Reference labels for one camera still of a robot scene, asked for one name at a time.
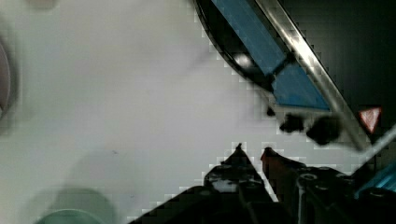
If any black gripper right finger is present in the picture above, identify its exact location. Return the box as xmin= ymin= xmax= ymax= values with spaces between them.
xmin=261 ymin=147 xmax=395 ymax=224

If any green metal cup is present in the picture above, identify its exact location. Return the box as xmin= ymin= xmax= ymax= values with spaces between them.
xmin=35 ymin=209 xmax=106 ymax=224

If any silver toaster oven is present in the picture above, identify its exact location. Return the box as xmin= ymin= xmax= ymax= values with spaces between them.
xmin=192 ymin=0 xmax=395 ymax=151

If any grey round plate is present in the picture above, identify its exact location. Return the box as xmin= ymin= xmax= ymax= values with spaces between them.
xmin=0 ymin=45 xmax=11 ymax=113

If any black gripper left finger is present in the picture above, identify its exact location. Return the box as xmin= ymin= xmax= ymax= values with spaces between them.
xmin=129 ymin=145 xmax=290 ymax=224

